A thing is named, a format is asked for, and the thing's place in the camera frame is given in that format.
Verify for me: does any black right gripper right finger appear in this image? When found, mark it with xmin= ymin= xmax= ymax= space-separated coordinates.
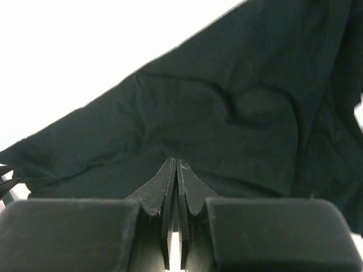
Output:
xmin=176 ymin=160 xmax=362 ymax=271

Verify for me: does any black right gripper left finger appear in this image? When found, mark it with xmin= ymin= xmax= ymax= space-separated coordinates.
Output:
xmin=1 ymin=159 xmax=176 ymax=271

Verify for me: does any black t shirt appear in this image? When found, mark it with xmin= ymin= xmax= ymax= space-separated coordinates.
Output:
xmin=1 ymin=1 xmax=362 ymax=233

